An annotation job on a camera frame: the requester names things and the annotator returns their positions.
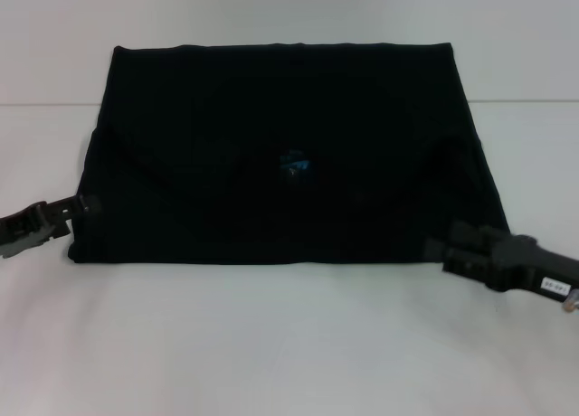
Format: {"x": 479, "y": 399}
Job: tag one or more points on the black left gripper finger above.
{"x": 79, "y": 205}

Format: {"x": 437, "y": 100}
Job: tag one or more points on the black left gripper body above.
{"x": 27, "y": 230}

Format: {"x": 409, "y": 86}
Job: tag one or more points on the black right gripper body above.
{"x": 534, "y": 262}

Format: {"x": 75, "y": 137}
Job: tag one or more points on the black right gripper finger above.
{"x": 472, "y": 234}
{"x": 461, "y": 262}

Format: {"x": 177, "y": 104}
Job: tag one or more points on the black shirt with FREE print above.
{"x": 289, "y": 163}

